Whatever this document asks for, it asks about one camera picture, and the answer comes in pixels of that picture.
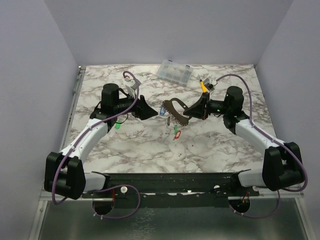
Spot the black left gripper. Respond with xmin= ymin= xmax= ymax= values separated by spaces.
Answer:
xmin=114 ymin=89 xmax=158 ymax=120

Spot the blue key tag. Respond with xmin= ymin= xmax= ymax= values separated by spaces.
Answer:
xmin=160 ymin=106 xmax=166 ymax=116

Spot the black key tag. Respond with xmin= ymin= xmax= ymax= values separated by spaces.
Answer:
xmin=167 ymin=117 xmax=171 ymax=127

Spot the green tagged key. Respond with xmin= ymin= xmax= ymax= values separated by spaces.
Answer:
xmin=115 ymin=122 xmax=122 ymax=130

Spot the green key tag with key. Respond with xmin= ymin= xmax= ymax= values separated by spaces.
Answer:
xmin=174 ymin=124 xmax=178 ymax=134

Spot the red key tag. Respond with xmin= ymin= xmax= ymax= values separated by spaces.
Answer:
xmin=173 ymin=130 xmax=181 ymax=140

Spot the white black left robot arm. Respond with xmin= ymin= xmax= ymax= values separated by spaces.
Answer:
xmin=44 ymin=83 xmax=158 ymax=200

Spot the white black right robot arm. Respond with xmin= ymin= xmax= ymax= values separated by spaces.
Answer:
xmin=183 ymin=86 xmax=305 ymax=196

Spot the clear plastic organizer box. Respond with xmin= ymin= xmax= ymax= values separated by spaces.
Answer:
xmin=156 ymin=60 xmax=194 ymax=87

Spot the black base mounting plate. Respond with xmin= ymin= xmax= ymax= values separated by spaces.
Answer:
xmin=81 ymin=171 xmax=261 ymax=209

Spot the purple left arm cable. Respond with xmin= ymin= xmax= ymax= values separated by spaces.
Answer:
xmin=51 ymin=71 xmax=142 ymax=220

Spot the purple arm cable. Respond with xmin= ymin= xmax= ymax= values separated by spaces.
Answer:
xmin=214 ymin=74 xmax=309 ymax=218
xmin=51 ymin=71 xmax=142 ymax=220

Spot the yellow handled screwdriver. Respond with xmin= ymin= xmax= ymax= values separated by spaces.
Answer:
xmin=199 ymin=79 xmax=207 ymax=93

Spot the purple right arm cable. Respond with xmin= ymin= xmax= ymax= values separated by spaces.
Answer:
xmin=214 ymin=74 xmax=309 ymax=218

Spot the aluminium left side rail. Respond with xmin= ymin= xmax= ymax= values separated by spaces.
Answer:
xmin=60 ymin=65 xmax=87 ymax=148

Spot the aluminium rail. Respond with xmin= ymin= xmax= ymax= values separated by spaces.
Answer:
xmin=60 ymin=65 xmax=87 ymax=148
xmin=39 ymin=172 xmax=305 ymax=201

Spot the aluminium front rail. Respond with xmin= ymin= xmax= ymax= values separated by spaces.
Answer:
xmin=39 ymin=172 xmax=305 ymax=201

